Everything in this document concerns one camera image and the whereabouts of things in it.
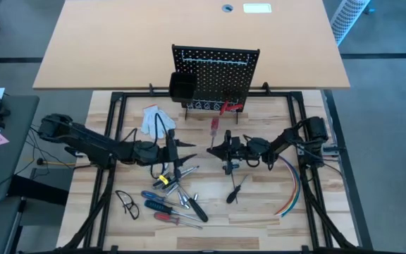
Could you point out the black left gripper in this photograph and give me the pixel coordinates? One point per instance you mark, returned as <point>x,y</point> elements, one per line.
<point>173,155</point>

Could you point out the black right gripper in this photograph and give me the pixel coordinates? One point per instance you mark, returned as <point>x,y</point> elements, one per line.
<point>238,148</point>

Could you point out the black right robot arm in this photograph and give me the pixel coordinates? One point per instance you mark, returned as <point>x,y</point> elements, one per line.
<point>287,139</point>

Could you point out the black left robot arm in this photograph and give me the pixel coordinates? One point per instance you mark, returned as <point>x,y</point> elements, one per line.
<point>97,144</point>

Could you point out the yellow tape tag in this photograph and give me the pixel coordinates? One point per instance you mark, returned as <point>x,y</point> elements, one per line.
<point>163,180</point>

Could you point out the long silver socket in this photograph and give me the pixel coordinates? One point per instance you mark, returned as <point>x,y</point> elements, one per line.
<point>180,199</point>
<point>173,189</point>

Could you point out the white work glove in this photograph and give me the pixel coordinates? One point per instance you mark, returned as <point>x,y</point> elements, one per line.
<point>150,121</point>

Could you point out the black pegboard bin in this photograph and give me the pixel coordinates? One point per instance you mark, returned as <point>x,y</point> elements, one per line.
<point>183,87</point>

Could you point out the black metal pegboard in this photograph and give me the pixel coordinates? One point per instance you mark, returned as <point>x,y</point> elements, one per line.
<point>220,79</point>

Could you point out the black clear safety glasses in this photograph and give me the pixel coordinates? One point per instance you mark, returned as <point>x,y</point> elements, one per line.
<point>131,210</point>

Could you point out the beige wooden desk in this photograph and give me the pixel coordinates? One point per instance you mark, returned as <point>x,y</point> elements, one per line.
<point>118,42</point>

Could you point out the grey desk grommet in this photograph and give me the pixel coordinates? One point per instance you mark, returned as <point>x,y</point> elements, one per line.
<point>227,7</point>

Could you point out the white desk plate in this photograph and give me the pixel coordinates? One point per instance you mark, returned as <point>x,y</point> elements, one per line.
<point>257,8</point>

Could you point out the grey side table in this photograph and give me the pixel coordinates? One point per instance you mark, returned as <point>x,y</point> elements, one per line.
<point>5,169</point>

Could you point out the white perforated panel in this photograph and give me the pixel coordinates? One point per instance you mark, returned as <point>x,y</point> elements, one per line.
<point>347,17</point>

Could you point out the black aluminium table frame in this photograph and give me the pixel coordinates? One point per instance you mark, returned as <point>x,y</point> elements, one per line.
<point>146,94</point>

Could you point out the silver metal bracket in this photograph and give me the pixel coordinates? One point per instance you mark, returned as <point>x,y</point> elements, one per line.
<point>301,149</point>

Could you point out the silver pegboard hook rail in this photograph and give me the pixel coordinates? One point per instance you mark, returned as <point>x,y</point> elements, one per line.
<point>217,61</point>

